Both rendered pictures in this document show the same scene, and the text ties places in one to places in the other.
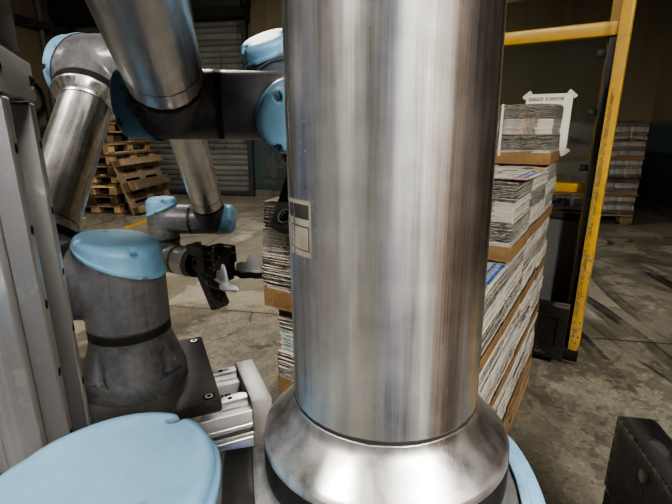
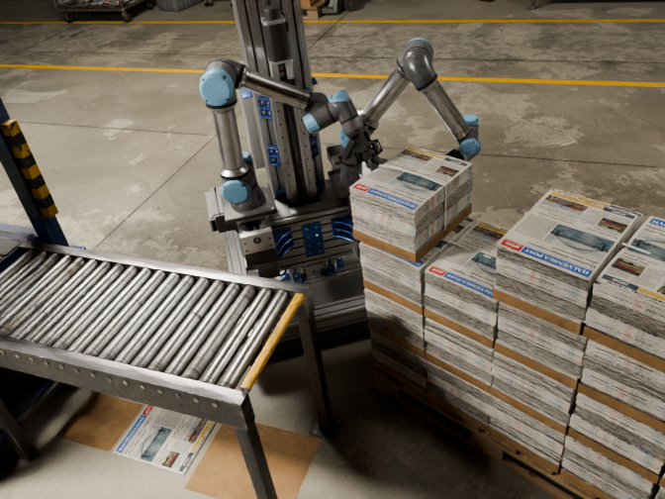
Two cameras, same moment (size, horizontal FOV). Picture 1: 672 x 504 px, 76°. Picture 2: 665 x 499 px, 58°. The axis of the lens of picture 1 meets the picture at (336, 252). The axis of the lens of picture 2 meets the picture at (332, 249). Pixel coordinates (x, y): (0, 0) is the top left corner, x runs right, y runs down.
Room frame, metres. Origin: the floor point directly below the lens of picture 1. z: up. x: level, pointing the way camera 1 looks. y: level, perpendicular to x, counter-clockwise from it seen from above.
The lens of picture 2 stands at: (1.04, -1.97, 2.16)
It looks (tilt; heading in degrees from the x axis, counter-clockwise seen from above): 37 degrees down; 105
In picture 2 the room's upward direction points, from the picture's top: 8 degrees counter-clockwise
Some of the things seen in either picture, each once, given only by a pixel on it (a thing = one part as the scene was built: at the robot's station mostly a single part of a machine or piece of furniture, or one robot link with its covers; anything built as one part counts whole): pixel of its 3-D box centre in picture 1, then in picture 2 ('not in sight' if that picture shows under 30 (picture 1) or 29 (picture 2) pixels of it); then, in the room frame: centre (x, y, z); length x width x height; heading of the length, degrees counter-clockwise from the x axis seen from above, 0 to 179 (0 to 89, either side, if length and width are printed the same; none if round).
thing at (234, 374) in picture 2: not in sight; (255, 339); (0.40, -0.66, 0.77); 0.47 x 0.05 x 0.05; 80
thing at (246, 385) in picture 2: not in sight; (274, 339); (0.48, -0.68, 0.81); 0.43 x 0.03 x 0.02; 80
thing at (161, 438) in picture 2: not in sight; (164, 436); (-0.21, -0.54, 0.00); 0.37 x 0.28 x 0.01; 170
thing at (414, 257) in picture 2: not in sight; (396, 235); (0.82, -0.18, 0.86); 0.29 x 0.16 x 0.04; 149
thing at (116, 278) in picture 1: (118, 277); (353, 143); (0.60, 0.32, 0.98); 0.13 x 0.12 x 0.14; 90
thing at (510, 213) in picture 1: (460, 210); (566, 256); (1.38, -0.40, 0.95); 0.38 x 0.29 x 0.23; 58
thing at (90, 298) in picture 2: not in sight; (84, 305); (-0.30, -0.53, 0.77); 0.47 x 0.05 x 0.05; 80
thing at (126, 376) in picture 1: (133, 349); (355, 167); (0.60, 0.31, 0.87); 0.15 x 0.15 x 0.10
